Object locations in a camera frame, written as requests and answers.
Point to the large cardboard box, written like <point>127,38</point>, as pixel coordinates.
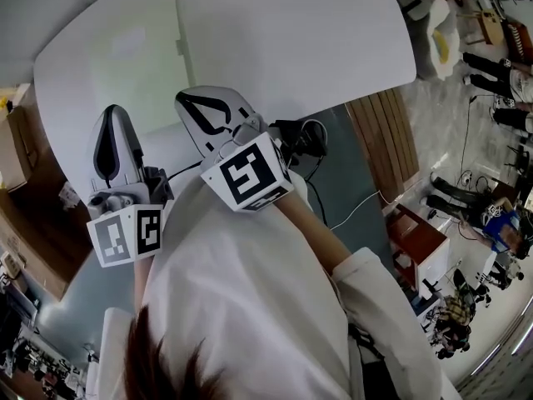
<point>37,231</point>

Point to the person's white shirt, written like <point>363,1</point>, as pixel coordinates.
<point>258,298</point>

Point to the red white cabinet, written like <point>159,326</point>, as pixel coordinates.
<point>416,244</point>

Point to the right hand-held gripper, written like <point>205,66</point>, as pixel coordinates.
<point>250,173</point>

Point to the wooden slat panel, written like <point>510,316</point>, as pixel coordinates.
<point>387,140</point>

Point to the white cloud-shaped seat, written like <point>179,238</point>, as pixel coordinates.
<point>443,44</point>

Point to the person's right forearm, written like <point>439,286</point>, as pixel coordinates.
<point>312,231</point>

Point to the teal yellow cushion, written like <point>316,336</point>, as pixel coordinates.
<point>440,48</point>

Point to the white labelled packet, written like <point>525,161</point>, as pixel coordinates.
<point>69,195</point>

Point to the light wooden stool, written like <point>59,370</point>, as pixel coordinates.
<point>490,27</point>

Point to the person's left forearm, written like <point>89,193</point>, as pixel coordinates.
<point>141,286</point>

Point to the yellow bag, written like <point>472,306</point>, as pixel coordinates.
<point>3,103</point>

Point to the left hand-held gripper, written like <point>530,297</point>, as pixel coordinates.
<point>121,233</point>

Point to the pale green folder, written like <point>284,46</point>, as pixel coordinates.
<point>141,69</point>

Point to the white socket box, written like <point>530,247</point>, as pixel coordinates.
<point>11,265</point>

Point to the small cardboard box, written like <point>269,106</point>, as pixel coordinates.
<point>14,148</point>

